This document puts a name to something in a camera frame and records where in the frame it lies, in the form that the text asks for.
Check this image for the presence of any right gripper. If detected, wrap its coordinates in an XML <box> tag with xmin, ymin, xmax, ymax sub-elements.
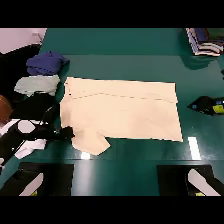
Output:
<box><xmin>187</xmin><ymin>95</ymin><xmax>217</xmax><ymax>116</ymax></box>

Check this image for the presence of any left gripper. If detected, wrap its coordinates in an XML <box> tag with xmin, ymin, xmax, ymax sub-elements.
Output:
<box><xmin>54</xmin><ymin>125</ymin><xmax>76</xmax><ymax>141</ymax></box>

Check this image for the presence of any cream T-shirt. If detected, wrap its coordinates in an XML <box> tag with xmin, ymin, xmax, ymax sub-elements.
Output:
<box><xmin>59</xmin><ymin>76</ymin><xmax>184</xmax><ymax>157</ymax></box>

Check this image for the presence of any white garment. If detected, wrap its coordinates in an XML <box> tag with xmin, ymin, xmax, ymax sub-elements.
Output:
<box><xmin>13</xmin><ymin>137</ymin><xmax>48</xmax><ymax>160</ymax></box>

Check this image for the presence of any grey garment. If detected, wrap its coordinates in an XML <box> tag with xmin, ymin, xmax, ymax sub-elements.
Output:
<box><xmin>13</xmin><ymin>74</ymin><xmax>61</xmax><ymax>98</ymax></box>

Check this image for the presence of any stack of folded clothes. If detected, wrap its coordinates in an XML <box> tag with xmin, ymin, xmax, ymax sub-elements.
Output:
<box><xmin>184</xmin><ymin>27</ymin><xmax>224</xmax><ymax>57</ymax></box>

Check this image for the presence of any brown garment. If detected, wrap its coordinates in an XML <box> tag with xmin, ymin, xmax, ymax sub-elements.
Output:
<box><xmin>0</xmin><ymin>94</ymin><xmax>14</xmax><ymax>125</ymax></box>

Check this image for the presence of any blue garment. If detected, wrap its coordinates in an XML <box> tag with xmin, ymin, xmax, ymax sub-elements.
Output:
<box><xmin>25</xmin><ymin>50</ymin><xmax>70</xmax><ymax>76</ymax></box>

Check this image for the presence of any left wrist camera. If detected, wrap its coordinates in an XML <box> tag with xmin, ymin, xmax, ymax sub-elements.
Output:
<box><xmin>42</xmin><ymin>103</ymin><xmax>62</xmax><ymax>127</ymax></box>

